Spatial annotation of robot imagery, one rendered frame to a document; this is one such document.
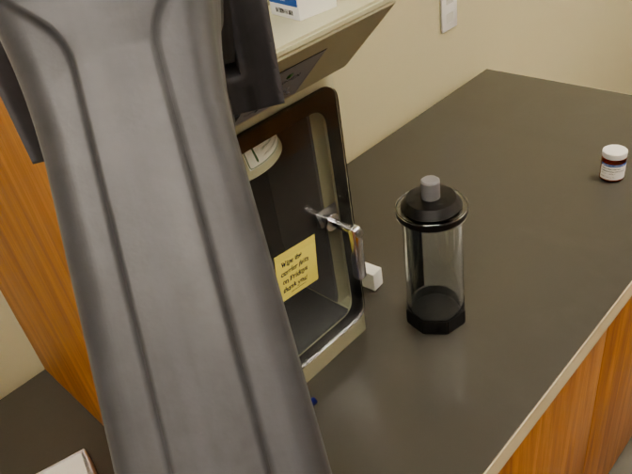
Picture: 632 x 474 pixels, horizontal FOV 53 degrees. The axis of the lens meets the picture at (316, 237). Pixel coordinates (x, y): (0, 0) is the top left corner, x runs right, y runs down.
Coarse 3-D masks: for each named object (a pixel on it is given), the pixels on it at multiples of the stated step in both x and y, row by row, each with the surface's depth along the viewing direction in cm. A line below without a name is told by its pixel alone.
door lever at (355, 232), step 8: (328, 216) 89; (336, 216) 90; (328, 224) 89; (336, 224) 89; (344, 224) 88; (352, 232) 86; (360, 232) 87; (352, 240) 87; (360, 240) 88; (352, 248) 88; (360, 248) 88; (352, 256) 89; (360, 256) 89; (352, 264) 90; (360, 264) 90; (360, 272) 90
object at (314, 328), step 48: (336, 96) 82; (240, 144) 73; (288, 144) 79; (336, 144) 85; (288, 192) 81; (336, 192) 88; (288, 240) 84; (336, 240) 92; (336, 288) 96; (336, 336) 100
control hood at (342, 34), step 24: (360, 0) 67; (384, 0) 67; (288, 24) 64; (312, 24) 63; (336, 24) 63; (360, 24) 67; (288, 48) 60; (312, 48) 63; (336, 48) 69; (312, 72) 71
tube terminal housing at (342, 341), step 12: (324, 84) 82; (300, 96) 79; (276, 108) 77; (252, 120) 75; (240, 132) 74; (360, 324) 107; (348, 336) 105; (336, 348) 104; (312, 360) 100; (324, 360) 102; (312, 372) 101
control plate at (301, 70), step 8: (312, 56) 65; (320, 56) 67; (296, 64) 64; (304, 64) 66; (312, 64) 68; (280, 72) 63; (288, 72) 65; (296, 72) 67; (304, 72) 69; (288, 80) 67; (296, 80) 69; (304, 80) 71; (296, 88) 72; (288, 96) 73; (248, 112) 68; (256, 112) 70; (240, 120) 68
